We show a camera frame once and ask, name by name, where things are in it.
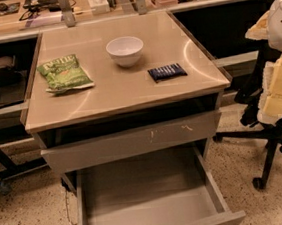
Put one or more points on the black office chair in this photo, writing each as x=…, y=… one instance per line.
x=249, y=94

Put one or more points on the black desk leg frame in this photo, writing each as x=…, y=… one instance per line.
x=10, y=168

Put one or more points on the metal frame post left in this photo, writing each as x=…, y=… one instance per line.
x=67, y=13

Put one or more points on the beige drawer cabinet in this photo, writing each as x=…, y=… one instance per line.
x=122, y=98

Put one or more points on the dark blue snack bar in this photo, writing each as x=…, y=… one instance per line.
x=166, y=72

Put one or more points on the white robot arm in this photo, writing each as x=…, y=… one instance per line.
x=269, y=28

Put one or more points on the green chip bag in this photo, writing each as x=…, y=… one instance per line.
x=63, y=74

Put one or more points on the white ceramic bowl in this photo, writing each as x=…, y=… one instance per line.
x=125, y=51

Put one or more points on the closed upper drawer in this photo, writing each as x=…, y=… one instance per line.
x=136, y=141

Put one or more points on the white tissue box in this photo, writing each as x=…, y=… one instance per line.
x=99, y=6

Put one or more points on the open lower drawer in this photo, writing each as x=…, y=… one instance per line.
x=168, y=187

